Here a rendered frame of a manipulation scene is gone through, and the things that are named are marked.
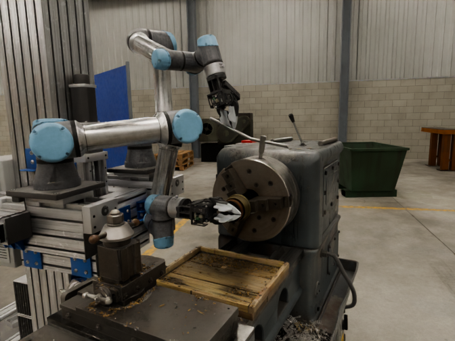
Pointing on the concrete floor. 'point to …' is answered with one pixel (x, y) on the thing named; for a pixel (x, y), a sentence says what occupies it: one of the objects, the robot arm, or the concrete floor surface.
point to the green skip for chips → (370, 169)
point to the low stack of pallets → (184, 159)
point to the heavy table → (441, 147)
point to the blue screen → (114, 105)
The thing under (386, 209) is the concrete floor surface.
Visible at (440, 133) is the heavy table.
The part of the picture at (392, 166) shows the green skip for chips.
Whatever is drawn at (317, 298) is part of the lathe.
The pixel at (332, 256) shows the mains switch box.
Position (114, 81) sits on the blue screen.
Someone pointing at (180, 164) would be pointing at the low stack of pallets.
